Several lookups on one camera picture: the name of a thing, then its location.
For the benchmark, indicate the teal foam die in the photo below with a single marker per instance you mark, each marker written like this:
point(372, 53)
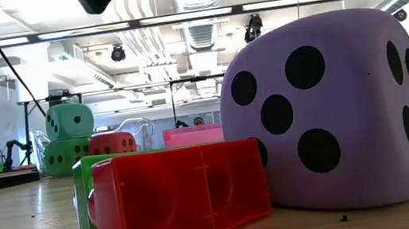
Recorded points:
point(70, 129)

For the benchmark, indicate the red foam die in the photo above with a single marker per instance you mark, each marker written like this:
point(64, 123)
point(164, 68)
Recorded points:
point(112, 139)

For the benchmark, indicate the green foam die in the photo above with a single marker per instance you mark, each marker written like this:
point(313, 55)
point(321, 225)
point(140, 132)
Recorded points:
point(63, 148)

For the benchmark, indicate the long green building block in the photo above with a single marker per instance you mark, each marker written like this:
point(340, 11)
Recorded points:
point(84, 203)

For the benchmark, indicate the large red stepped block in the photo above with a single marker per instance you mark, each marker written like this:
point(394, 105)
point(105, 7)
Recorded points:
point(178, 214)

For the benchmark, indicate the purple foam die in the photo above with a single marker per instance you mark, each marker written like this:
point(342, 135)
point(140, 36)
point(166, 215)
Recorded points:
point(348, 110)

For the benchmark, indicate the background black robot arm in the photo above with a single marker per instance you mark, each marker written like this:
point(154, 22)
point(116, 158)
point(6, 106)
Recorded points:
point(12, 145)

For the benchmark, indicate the black beam with light strips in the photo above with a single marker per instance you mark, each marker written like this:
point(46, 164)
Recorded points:
point(134, 24)

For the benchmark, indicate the black ceiling spotlight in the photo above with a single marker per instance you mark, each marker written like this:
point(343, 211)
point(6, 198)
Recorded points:
point(118, 54)
point(400, 15)
point(252, 29)

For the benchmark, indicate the clear plastic bin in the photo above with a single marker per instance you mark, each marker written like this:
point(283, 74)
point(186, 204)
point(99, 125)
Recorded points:
point(144, 127)

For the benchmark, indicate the person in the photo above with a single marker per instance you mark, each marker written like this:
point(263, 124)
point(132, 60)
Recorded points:
point(198, 121)

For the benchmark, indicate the pink plastic bin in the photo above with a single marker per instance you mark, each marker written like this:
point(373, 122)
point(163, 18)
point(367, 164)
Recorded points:
point(191, 136)

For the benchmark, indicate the small dark crumb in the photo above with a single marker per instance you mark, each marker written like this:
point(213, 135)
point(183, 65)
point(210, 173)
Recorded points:
point(344, 218)

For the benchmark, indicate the black metal background frame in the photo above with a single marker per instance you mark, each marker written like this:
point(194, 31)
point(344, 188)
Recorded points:
point(183, 80)

